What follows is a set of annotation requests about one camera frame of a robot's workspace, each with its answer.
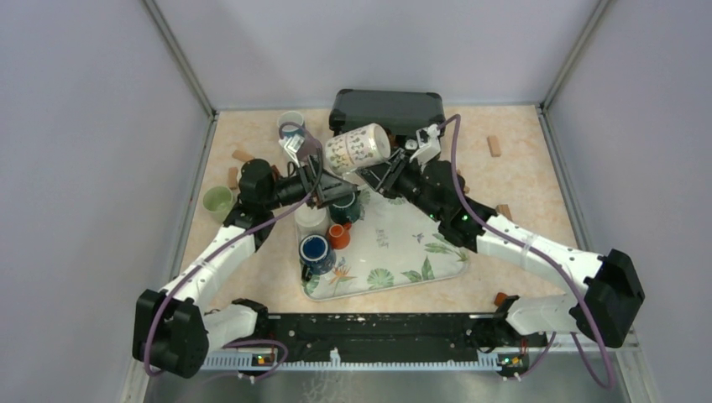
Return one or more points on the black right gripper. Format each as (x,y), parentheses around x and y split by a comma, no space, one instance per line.
(384,177)

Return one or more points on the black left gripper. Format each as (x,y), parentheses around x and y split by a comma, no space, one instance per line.
(332,188)

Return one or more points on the light blue dotted mug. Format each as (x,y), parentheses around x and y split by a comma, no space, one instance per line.
(290,124)

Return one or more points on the light green mug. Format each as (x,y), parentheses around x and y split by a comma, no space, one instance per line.
(218,202)

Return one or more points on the lilac purple mug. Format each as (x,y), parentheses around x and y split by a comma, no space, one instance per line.
(311,148)

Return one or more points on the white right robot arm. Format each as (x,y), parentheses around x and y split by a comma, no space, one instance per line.
(602,292)

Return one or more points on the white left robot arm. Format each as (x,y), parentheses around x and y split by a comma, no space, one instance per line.
(173,328)

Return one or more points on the dark teal mug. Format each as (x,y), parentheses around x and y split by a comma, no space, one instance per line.
(345,209)

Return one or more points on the white ribbed mug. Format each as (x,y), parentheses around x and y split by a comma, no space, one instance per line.
(310,221)

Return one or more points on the dark blue mug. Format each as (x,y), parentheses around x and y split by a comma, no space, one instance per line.
(316,255)

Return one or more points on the small orange cup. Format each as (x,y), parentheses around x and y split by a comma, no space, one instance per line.
(338,235)

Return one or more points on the dark green carrying case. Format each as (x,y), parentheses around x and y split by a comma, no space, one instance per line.
(400,113)

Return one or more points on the floral white serving tray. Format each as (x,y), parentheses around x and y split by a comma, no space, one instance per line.
(392,245)

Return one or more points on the wooden block left upper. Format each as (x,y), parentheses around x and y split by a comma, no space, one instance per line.
(242,156)

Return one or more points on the wooden block left lower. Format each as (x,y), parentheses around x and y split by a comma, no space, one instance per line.
(232,178)

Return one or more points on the wooden block right rear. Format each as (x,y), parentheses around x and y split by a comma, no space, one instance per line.
(494,146)

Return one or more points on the dark wooden block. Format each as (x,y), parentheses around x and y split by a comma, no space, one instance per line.
(504,209)

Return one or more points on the small red-brown block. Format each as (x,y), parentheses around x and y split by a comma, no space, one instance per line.
(500,298)

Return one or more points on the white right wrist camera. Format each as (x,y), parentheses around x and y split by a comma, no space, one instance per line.
(424,145)

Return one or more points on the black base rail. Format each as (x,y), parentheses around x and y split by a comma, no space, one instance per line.
(380,342)

